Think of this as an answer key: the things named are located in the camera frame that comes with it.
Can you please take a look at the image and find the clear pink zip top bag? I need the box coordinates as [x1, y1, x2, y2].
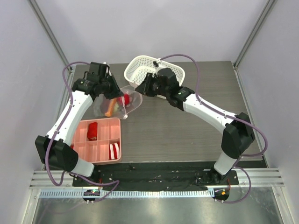
[93, 85, 142, 119]

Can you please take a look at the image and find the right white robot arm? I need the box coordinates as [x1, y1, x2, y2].
[135, 68, 255, 184]

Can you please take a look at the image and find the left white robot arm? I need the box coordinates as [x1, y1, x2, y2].
[35, 72, 123, 186]

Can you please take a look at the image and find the red plush fake food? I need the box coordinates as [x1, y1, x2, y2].
[86, 122, 98, 141]

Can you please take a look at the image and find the red white striped fake food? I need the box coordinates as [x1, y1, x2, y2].
[109, 142, 121, 160]

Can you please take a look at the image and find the white perforated plastic basket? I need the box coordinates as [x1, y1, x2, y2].
[124, 55, 185, 88]

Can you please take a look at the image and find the pink divided organizer tray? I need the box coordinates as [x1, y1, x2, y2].
[71, 118, 122, 165]

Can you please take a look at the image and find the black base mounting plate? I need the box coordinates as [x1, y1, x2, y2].
[72, 169, 238, 187]

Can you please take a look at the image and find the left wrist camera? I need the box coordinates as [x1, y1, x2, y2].
[87, 62, 110, 82]

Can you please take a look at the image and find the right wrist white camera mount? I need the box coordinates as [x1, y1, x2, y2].
[153, 59, 163, 70]

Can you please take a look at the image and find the slotted grey cable duct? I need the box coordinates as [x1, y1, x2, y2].
[39, 189, 214, 199]

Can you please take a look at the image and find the left aluminium corner post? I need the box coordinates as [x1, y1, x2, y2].
[28, 0, 69, 65]

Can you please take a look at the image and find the aluminium corner post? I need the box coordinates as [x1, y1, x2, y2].
[233, 0, 277, 70]
[28, 0, 69, 65]

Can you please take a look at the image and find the right aluminium corner post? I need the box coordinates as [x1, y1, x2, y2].
[233, 0, 277, 70]

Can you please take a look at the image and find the aluminium front rail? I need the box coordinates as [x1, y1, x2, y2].
[29, 168, 285, 189]

